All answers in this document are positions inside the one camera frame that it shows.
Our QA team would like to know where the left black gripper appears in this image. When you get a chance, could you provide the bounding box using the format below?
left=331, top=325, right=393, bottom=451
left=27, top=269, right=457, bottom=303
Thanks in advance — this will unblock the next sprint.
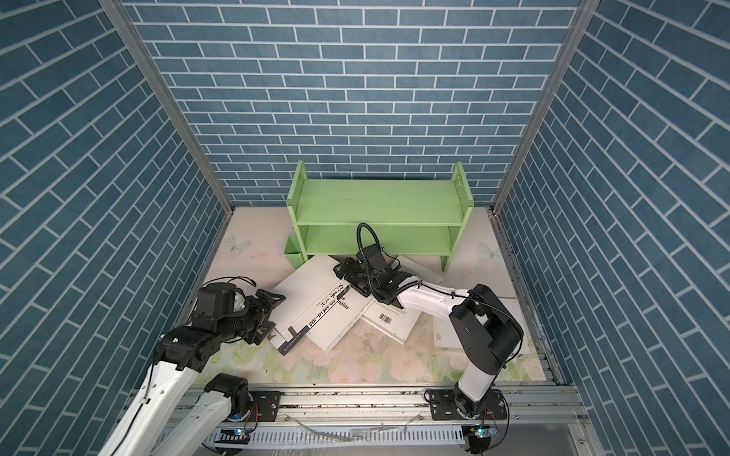
left=217, top=288, right=288, bottom=344

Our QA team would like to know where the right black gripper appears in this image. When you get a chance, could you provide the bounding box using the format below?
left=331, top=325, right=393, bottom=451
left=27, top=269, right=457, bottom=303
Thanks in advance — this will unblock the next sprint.
left=333, top=255, right=380, bottom=298

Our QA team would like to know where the large white black-spine book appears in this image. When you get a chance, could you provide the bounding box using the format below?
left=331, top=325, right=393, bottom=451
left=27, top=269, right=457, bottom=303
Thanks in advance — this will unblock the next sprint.
left=269, top=255, right=346, bottom=356

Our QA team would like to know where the white La Dame aux camelias book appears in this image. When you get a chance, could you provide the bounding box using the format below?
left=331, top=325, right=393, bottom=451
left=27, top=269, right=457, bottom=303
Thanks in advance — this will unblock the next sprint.
left=306, top=282, right=374, bottom=353

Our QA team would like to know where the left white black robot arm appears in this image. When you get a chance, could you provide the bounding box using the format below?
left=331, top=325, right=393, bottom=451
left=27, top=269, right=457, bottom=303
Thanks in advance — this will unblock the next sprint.
left=101, top=282, right=285, bottom=455

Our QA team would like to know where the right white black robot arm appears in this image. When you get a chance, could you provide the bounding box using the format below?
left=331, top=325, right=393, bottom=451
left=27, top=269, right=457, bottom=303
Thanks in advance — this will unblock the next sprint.
left=334, top=245, right=524, bottom=419

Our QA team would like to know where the small green box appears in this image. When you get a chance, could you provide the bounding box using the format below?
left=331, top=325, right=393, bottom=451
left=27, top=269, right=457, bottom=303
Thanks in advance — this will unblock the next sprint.
left=283, top=234, right=306, bottom=269

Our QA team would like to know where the white book with barcode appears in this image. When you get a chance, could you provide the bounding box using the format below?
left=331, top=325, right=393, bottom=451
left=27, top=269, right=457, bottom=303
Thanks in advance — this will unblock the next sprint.
left=360, top=256, right=443, bottom=345

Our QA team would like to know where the green two-tier shelf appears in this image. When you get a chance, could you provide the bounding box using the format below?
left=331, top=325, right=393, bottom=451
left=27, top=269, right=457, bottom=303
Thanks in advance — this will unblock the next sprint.
left=286, top=161, right=475, bottom=272

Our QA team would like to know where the white Loewe Foundation Craft Prize book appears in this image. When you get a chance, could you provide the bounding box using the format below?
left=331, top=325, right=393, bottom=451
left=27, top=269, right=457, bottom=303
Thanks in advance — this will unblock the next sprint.
left=433, top=296, right=530, bottom=356

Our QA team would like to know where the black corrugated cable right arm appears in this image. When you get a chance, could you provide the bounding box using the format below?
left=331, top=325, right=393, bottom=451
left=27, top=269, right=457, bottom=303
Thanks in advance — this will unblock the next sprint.
left=355, top=221, right=384, bottom=286

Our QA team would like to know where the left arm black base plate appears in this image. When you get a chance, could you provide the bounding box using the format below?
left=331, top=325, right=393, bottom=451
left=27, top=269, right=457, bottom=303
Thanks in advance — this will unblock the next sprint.
left=248, top=391, right=282, bottom=424

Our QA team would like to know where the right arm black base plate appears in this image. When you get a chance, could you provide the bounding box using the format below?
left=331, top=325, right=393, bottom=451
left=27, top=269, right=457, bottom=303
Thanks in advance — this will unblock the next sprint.
left=423, top=388, right=509, bottom=421

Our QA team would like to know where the aluminium mounting rail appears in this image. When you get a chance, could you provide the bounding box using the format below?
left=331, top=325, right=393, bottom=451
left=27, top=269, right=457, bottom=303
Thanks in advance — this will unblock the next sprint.
left=116, top=384, right=589, bottom=429

